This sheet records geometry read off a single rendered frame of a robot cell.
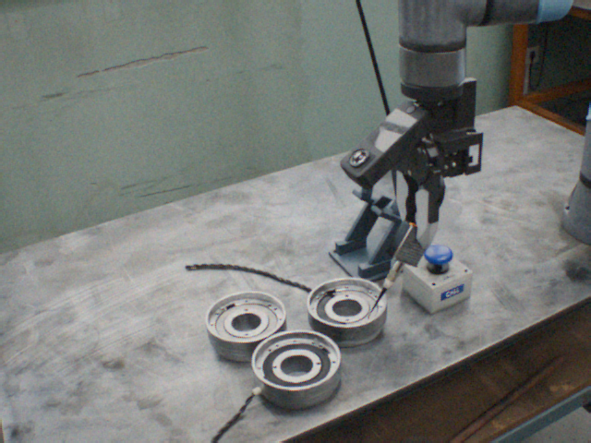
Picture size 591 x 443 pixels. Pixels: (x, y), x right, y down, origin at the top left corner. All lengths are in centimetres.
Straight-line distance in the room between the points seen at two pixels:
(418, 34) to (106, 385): 56
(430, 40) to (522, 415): 67
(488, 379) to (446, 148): 55
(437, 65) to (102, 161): 183
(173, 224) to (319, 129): 161
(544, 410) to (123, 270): 73
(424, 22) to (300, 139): 201
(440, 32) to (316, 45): 190
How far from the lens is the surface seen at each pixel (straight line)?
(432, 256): 92
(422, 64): 73
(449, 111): 79
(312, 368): 83
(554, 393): 120
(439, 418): 113
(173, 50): 238
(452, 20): 72
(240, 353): 85
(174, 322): 95
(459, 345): 89
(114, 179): 247
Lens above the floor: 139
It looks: 31 degrees down
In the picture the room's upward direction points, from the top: 4 degrees counter-clockwise
